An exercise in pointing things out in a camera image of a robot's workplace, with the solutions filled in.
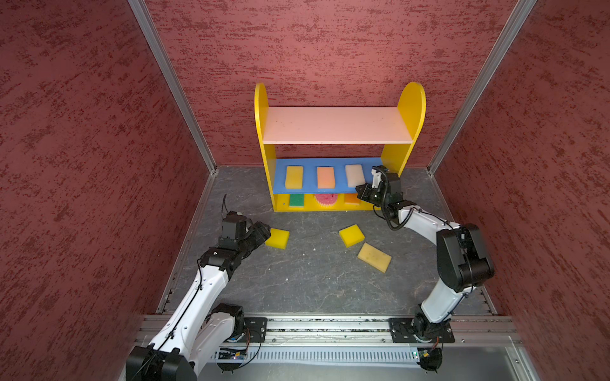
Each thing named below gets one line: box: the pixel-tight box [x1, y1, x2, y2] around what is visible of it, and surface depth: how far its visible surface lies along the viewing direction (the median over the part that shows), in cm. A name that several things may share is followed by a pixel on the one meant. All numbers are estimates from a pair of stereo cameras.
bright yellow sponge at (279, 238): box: [264, 227, 290, 250], surface depth 96 cm
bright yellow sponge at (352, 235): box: [338, 223, 366, 249], surface depth 97 cm
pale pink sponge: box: [344, 164, 367, 188], surface depth 98 cm
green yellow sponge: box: [289, 193, 305, 208], surface depth 106 cm
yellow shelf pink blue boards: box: [254, 81, 426, 212], surface depth 87 cm
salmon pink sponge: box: [316, 166, 336, 189], surface depth 97 cm
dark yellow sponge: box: [285, 165, 304, 190], surface depth 99 cm
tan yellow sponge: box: [357, 242, 393, 274], surface depth 91 cm
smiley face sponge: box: [314, 193, 339, 207], surface depth 105 cm
